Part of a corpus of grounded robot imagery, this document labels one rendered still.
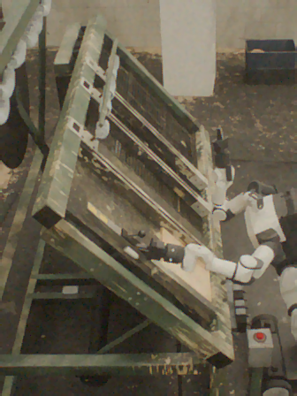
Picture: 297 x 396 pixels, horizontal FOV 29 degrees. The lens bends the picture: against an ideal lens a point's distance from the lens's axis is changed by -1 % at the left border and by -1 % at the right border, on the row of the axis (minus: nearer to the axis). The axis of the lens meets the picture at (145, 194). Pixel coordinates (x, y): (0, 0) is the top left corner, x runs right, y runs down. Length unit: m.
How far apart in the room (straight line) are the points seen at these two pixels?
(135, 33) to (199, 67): 1.74
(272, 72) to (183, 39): 1.23
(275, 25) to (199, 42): 1.69
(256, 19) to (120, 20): 1.87
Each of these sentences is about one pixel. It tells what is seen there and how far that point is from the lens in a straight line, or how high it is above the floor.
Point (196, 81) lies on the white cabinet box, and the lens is 6.90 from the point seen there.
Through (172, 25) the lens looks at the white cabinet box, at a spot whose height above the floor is 0.89.
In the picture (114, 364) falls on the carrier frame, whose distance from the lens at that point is 3.09.
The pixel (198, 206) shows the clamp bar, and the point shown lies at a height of 0.98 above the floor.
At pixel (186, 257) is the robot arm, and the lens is 2.62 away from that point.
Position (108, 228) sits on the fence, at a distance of 2.70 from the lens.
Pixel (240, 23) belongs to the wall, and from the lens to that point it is 8.08.
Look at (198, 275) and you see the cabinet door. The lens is 3.22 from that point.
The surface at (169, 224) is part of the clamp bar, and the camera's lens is 3.15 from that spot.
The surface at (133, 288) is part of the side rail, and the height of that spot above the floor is 1.37.
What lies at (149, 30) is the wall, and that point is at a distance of 8.24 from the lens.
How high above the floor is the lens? 3.27
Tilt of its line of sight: 37 degrees down
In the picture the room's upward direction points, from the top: 4 degrees counter-clockwise
